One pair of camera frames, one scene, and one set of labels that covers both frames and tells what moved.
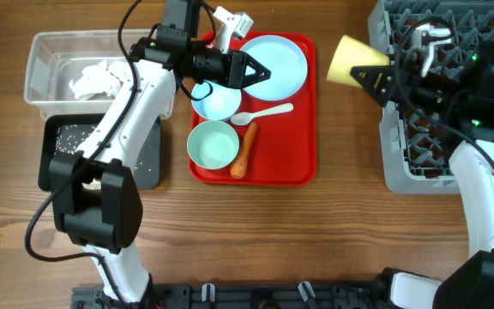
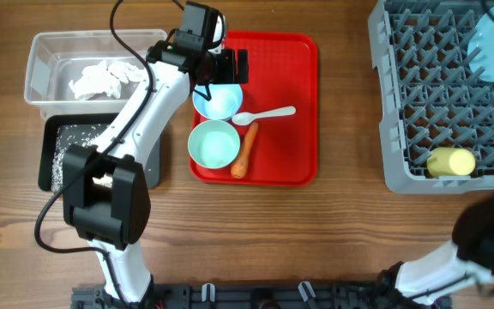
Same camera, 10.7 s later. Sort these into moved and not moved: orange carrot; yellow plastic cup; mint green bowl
Moved: yellow plastic cup
Not moved: orange carrot; mint green bowl
